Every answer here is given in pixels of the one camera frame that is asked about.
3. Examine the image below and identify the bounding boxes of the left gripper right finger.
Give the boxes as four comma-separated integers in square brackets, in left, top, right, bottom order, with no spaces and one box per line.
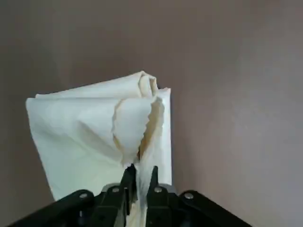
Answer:
[146,166,254,227]

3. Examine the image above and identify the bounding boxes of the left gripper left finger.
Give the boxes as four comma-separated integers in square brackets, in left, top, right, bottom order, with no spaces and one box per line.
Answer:
[7,165,137,227]

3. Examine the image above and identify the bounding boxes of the cream tablecloth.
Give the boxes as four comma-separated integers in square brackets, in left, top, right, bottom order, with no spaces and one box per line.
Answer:
[25,70,172,227]

